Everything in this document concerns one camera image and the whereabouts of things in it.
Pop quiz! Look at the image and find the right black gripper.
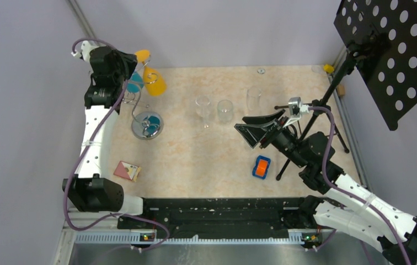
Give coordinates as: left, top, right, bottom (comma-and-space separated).
235, 109, 308, 168

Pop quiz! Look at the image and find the clear flute wine glass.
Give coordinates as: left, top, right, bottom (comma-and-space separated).
246, 87, 261, 111

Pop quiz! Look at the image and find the clear ribbed short glass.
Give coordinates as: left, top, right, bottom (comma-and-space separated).
217, 99, 234, 124

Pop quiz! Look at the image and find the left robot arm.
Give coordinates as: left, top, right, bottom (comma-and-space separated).
62, 42, 152, 228

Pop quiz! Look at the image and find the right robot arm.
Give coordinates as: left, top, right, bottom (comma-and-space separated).
234, 105, 417, 264

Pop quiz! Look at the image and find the blue wine glass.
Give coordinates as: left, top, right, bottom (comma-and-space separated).
127, 72, 144, 93

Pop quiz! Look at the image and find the yellow wine glass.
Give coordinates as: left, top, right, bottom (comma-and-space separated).
135, 50, 167, 97

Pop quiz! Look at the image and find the chrome wine glass rack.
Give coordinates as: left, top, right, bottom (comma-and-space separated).
123, 62, 164, 140

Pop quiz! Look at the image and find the blue orange toy car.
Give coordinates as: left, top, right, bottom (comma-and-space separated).
252, 155, 271, 179

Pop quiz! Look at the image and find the metal washer on table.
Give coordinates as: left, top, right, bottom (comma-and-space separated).
257, 68, 265, 75

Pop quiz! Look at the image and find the yellow corner clip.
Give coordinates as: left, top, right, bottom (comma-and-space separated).
323, 64, 335, 74

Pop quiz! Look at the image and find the pink card box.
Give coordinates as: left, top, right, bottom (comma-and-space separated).
113, 161, 141, 182

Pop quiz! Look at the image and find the black perforated music stand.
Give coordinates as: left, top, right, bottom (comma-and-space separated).
274, 0, 417, 182

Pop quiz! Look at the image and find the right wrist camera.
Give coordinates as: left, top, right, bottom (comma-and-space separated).
285, 97, 310, 126

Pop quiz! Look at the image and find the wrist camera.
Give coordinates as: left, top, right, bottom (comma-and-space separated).
285, 97, 310, 126
71, 40, 99, 62

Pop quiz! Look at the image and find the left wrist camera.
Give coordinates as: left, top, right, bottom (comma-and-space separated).
71, 40, 99, 62

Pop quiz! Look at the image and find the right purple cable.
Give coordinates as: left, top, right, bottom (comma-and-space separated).
308, 106, 414, 265

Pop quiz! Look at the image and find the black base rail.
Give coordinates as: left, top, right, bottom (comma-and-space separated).
117, 195, 325, 240

